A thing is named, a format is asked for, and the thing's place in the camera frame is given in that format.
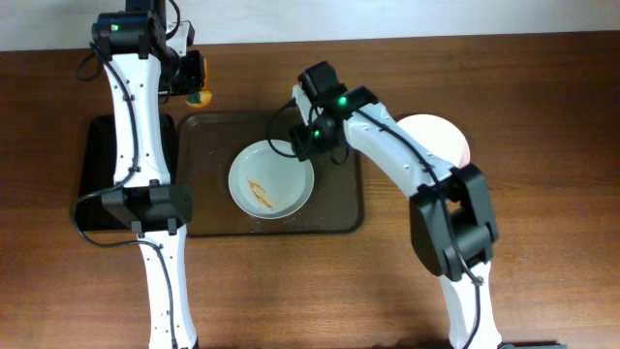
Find black tray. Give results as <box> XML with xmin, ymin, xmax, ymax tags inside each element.
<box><xmin>76</xmin><ymin>113</ymin><xmax>178</xmax><ymax>232</ymax></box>

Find white plate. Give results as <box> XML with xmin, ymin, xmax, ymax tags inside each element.
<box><xmin>397</xmin><ymin>113</ymin><xmax>471</xmax><ymax>168</ymax></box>

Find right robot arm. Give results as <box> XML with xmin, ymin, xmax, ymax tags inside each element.
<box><xmin>290</xmin><ymin>61</ymin><xmax>502</xmax><ymax>348</ymax></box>

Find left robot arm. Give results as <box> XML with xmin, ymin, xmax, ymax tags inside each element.
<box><xmin>91</xmin><ymin>1</ymin><xmax>207</xmax><ymax>348</ymax></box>

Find grey-white plate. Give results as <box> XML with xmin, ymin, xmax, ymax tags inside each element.
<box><xmin>228</xmin><ymin>140</ymin><xmax>315</xmax><ymax>220</ymax></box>

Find green and orange sponge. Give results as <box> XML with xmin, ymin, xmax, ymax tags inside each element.
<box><xmin>186</xmin><ymin>58</ymin><xmax>212</xmax><ymax>109</ymax></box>

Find brown translucent tray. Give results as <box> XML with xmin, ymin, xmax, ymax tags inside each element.
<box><xmin>176</xmin><ymin>111</ymin><xmax>364</xmax><ymax>238</ymax></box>

